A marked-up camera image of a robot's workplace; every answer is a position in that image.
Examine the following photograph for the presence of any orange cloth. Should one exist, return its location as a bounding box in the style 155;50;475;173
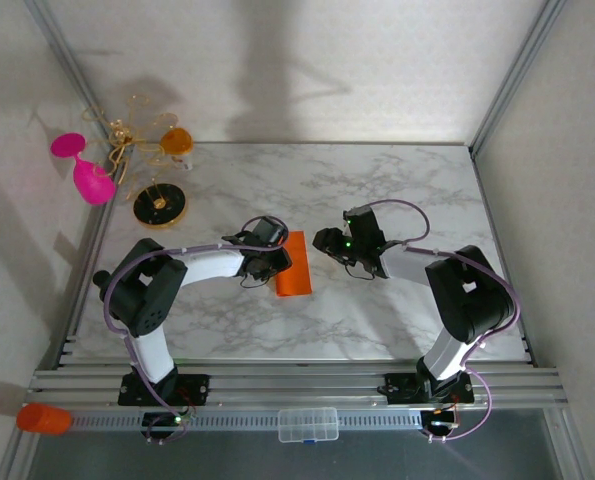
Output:
275;230;314;299

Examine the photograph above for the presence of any clear plastic organizer box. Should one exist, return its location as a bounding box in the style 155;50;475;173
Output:
277;407;339;444

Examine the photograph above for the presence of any black controller board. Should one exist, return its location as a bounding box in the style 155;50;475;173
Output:
421;407;461;436
141;407;198;436

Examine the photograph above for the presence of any pink wine glass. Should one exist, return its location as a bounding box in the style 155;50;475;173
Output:
50;132;117;206

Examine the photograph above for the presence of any orange plastic cup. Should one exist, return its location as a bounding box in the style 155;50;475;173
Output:
15;402;73;436

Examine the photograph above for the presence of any gold wire glass rack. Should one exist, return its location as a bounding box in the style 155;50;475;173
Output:
80;93;189;230

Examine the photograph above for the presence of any aluminium front frame rail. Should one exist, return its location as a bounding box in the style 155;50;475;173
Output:
24;367;569;407

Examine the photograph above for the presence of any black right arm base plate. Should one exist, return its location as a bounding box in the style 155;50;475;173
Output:
378;372;476;405

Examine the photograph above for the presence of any aluminium side rail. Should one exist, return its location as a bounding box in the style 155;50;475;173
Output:
470;149;537;366
51;144;121;370

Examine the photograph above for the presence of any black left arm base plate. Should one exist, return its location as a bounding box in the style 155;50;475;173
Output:
117;372;211;407

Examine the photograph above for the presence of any perforated metal cable duct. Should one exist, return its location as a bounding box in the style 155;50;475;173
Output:
69;408;428;432

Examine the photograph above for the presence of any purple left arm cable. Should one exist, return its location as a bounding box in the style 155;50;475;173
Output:
101;227;291;446

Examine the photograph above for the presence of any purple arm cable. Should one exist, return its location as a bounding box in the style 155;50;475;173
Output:
101;227;291;446
371;198;523;444

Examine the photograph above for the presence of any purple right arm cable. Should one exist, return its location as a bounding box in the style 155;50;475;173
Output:
371;198;523;444

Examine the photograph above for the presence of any aluminium frame post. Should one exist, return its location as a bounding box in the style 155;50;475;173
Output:
24;0;111;149
468;0;569;160

